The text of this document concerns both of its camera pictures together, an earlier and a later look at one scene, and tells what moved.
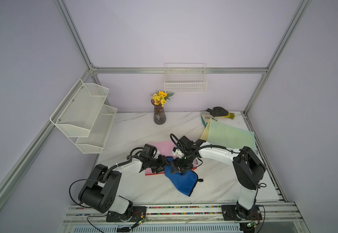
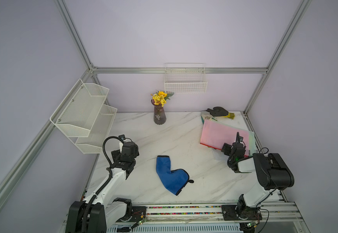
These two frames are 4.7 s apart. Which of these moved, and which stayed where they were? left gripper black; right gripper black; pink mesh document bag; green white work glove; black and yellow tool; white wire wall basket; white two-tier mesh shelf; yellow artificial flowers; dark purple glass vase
Moved: pink mesh document bag; right gripper black; left gripper black
Stayed: white wire wall basket; green white work glove; yellow artificial flowers; dark purple glass vase; white two-tier mesh shelf; black and yellow tool
